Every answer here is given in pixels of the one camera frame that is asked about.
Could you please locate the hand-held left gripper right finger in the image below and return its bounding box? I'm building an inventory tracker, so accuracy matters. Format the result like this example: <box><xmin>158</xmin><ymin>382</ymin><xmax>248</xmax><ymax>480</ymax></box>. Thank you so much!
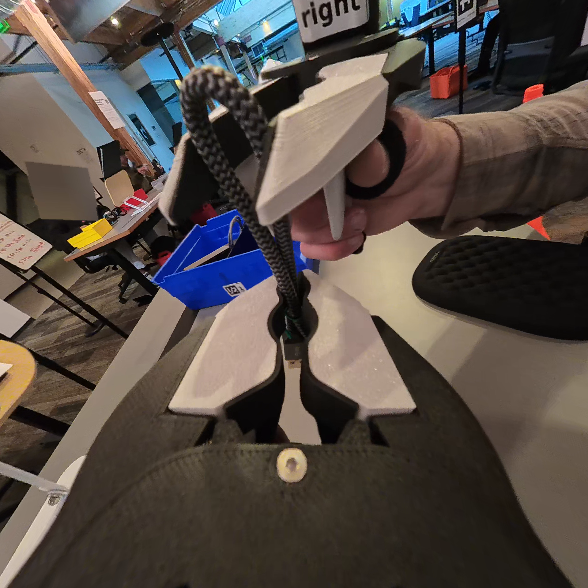
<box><xmin>304</xmin><ymin>270</ymin><xmax>418</xmax><ymax>431</ymax></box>

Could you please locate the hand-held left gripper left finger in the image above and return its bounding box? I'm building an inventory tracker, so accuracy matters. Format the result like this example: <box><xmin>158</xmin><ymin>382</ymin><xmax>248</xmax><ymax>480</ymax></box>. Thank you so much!
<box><xmin>169</xmin><ymin>275</ymin><xmax>285</xmax><ymax>434</ymax></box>

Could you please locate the braided usb cable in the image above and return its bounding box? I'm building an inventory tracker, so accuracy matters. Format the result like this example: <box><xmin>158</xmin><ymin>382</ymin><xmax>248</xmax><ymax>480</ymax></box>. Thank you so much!
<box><xmin>179</xmin><ymin>66</ymin><xmax>311</xmax><ymax>370</ymax></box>

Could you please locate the black usb hub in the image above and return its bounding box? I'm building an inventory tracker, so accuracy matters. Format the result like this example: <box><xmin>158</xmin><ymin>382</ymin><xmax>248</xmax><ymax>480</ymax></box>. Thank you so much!
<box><xmin>183</xmin><ymin>240</ymin><xmax>246</xmax><ymax>273</ymax></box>

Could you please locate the person's right forearm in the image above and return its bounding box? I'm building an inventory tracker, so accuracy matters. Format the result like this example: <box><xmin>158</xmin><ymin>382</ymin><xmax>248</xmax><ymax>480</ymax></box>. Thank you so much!
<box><xmin>409</xmin><ymin>80</ymin><xmax>588</xmax><ymax>241</ymax></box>

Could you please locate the person's right hand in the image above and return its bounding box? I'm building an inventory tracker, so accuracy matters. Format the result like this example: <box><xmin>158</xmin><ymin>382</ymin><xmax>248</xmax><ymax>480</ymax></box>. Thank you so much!
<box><xmin>290</xmin><ymin>108</ymin><xmax>464</xmax><ymax>264</ymax></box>

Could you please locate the blue storage bin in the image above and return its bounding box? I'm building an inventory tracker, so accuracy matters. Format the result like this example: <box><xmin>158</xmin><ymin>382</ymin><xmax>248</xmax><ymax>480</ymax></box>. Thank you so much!
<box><xmin>151</xmin><ymin>209</ymin><xmax>309</xmax><ymax>312</ymax></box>

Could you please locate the black sign stanchion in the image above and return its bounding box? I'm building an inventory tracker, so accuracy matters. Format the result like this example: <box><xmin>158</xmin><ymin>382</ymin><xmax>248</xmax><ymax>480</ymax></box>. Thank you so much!
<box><xmin>454</xmin><ymin>0</ymin><xmax>480</xmax><ymax>116</ymax></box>

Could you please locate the black mesh pad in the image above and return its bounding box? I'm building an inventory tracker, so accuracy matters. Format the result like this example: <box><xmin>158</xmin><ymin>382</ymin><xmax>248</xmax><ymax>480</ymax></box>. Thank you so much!
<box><xmin>411</xmin><ymin>234</ymin><xmax>588</xmax><ymax>341</ymax></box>

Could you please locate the grey work table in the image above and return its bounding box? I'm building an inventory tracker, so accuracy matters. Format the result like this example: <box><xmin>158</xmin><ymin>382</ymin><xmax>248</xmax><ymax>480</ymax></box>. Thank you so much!
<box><xmin>63</xmin><ymin>191</ymin><xmax>168</xmax><ymax>306</ymax></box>

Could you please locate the black pole with round disc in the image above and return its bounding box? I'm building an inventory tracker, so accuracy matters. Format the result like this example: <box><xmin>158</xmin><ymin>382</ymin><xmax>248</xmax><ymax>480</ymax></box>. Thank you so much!
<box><xmin>140</xmin><ymin>20</ymin><xmax>185</xmax><ymax>85</ymax></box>

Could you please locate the yellow storage bin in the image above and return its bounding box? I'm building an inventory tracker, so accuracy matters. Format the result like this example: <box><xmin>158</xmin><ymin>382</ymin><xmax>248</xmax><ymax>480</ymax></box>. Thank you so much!
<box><xmin>66</xmin><ymin>217</ymin><xmax>115</xmax><ymax>250</ymax></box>

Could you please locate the handwritten whiteboard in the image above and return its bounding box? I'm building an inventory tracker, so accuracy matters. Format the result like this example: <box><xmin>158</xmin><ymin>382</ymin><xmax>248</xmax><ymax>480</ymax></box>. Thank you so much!
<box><xmin>0</xmin><ymin>213</ymin><xmax>54</xmax><ymax>273</ymax></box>

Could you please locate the silver tipped cable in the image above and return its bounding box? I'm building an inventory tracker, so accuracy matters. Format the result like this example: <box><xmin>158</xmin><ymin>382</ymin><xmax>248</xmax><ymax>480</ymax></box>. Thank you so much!
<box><xmin>224</xmin><ymin>213</ymin><xmax>248</xmax><ymax>251</ymax></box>

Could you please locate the wooden post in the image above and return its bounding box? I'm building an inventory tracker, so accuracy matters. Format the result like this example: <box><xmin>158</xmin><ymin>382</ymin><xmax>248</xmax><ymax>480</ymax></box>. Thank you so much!
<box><xmin>9</xmin><ymin>0</ymin><xmax>153</xmax><ymax>172</ymax></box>

